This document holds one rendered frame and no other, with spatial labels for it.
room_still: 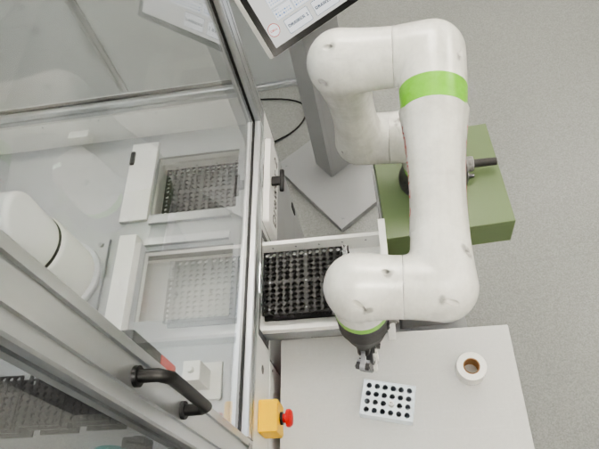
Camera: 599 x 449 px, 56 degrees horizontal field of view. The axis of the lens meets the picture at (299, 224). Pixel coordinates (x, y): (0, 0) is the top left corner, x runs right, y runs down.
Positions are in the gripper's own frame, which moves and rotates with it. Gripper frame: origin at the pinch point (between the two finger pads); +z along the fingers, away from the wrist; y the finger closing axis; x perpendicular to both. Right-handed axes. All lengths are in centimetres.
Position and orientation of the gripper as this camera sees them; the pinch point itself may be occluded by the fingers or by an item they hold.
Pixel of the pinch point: (370, 359)
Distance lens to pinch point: 122.8
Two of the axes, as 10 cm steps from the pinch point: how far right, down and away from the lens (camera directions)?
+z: 1.6, 5.3, 8.3
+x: -9.7, -0.8, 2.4
